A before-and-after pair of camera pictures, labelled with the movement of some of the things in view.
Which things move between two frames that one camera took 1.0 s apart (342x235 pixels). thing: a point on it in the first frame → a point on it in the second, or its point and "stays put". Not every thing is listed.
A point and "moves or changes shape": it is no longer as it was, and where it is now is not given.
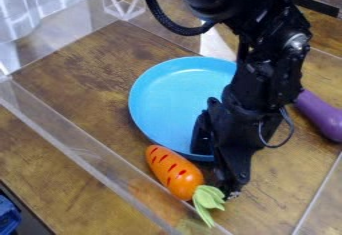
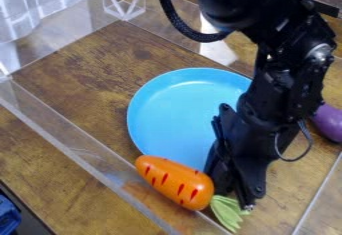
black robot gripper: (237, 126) → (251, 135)
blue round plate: (168, 96) moves or changes shape
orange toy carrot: (182, 179) moves or changes shape
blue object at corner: (9, 216) stays put
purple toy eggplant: (322, 115) stays put
